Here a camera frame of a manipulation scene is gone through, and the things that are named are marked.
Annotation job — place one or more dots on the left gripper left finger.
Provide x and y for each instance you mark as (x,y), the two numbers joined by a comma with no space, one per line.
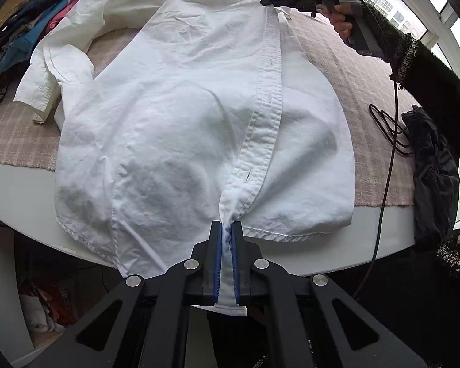
(143,322)

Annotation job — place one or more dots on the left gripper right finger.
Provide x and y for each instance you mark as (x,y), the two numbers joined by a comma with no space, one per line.
(317,324)

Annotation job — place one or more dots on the white button shirt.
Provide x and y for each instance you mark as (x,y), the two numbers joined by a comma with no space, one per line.
(179,113)

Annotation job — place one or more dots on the dark green sleeve forearm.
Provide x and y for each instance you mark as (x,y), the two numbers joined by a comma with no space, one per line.
(416,69)

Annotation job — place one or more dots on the person right hand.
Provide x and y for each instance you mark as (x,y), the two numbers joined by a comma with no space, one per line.
(338,18)

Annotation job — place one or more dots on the pink plaid tablecloth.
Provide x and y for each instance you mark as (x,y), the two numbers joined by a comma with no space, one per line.
(358,81)

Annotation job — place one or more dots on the dark grey garment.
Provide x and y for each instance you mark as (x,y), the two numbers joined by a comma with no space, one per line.
(436,179)

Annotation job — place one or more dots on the pink folded garment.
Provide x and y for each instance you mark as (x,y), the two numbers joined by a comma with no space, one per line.
(60,15)

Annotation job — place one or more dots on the blue folded garment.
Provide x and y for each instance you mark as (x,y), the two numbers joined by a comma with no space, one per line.
(17,49)

